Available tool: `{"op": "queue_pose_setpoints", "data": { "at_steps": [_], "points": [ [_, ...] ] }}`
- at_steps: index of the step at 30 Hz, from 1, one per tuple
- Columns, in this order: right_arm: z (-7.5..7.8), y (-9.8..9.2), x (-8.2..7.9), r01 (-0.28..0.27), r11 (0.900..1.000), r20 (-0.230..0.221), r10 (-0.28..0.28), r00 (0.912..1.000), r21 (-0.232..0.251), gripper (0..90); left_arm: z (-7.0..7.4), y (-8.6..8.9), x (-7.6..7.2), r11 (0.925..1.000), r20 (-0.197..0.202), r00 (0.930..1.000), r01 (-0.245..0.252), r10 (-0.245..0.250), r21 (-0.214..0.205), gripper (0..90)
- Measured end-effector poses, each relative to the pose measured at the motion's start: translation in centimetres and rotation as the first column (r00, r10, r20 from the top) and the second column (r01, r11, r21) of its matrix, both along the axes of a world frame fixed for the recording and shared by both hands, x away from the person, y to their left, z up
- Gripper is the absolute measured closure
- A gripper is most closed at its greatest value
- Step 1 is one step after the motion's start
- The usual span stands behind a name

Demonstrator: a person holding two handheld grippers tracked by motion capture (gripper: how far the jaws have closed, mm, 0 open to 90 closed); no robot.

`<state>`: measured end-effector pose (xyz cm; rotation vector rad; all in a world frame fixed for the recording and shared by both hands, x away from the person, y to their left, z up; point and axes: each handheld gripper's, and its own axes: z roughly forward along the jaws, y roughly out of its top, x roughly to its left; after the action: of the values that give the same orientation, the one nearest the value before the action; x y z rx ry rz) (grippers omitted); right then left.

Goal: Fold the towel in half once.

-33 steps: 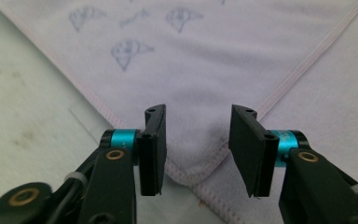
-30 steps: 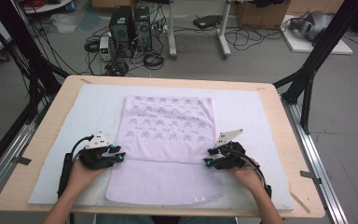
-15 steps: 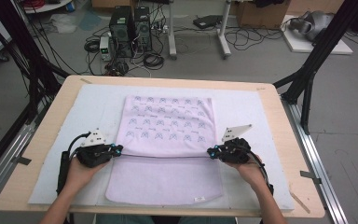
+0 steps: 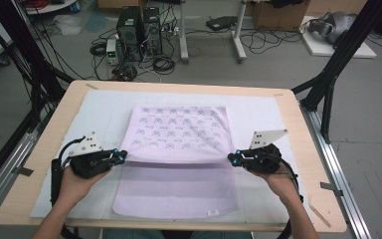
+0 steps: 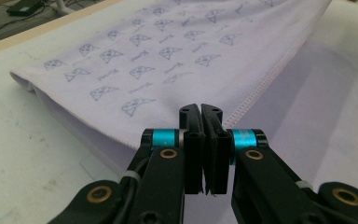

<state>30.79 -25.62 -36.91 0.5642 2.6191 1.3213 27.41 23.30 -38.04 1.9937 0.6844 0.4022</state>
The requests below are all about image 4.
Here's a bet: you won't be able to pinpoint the large black computer tower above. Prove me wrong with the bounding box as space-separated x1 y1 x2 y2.
116 5 144 63

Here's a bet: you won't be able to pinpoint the slim black computer tower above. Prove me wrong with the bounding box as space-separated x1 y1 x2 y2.
142 6 163 56

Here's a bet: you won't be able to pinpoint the grey rounded machine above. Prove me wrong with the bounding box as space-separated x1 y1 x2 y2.
307 10 358 46

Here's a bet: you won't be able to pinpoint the black frame strut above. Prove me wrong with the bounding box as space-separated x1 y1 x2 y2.
291 0 382 144

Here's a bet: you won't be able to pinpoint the loose black floor cables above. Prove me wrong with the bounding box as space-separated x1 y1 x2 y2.
239 29 303 55

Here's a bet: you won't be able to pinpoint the aluminium rail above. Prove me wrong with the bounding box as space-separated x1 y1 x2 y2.
299 103 374 239
0 130 53 227

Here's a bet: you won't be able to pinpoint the person's right hand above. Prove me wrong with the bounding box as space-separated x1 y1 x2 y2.
250 163 301 207

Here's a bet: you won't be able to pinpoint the brown cardboard box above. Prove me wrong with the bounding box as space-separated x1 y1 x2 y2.
252 0 311 33

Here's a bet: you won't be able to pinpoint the lilac printed towel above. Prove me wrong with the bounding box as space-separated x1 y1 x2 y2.
112 105 241 220

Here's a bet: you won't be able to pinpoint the white bench power supply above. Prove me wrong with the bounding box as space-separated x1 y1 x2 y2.
105 38 120 66

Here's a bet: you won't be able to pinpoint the white grid foam mat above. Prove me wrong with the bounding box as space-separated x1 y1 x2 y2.
29 89 309 224

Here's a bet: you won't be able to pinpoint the coiled black cable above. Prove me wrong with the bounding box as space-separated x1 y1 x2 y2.
152 55 177 76
89 41 108 58

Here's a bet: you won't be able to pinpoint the white round table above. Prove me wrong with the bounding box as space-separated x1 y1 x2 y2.
24 0 81 16

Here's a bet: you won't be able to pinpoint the flat black box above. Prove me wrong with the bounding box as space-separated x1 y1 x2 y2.
206 15 239 32

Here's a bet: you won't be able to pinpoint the black frame with cables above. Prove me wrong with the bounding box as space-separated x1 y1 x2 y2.
0 0 76 197

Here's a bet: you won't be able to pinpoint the black tape piece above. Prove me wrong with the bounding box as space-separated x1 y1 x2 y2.
14 165 35 177

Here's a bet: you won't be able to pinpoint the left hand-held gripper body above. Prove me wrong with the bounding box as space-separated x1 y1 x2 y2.
69 130 113 179

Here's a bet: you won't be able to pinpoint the tan tape strip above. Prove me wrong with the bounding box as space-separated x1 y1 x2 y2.
307 202 332 229

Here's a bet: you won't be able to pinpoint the clear plastic sheet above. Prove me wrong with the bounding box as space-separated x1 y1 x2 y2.
53 14 85 37

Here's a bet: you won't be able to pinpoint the white metal stand frame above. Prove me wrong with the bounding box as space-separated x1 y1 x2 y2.
178 0 249 65

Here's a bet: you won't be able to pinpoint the grey tape piece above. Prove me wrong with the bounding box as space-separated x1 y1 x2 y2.
319 181 344 197

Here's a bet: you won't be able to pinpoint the white floor board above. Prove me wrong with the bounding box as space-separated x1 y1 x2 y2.
300 15 378 60

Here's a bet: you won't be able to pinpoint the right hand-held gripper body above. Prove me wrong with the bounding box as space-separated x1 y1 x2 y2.
245 128 288 173

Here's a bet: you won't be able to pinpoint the tangled dark cable bundle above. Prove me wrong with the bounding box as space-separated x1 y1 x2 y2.
110 63 139 83

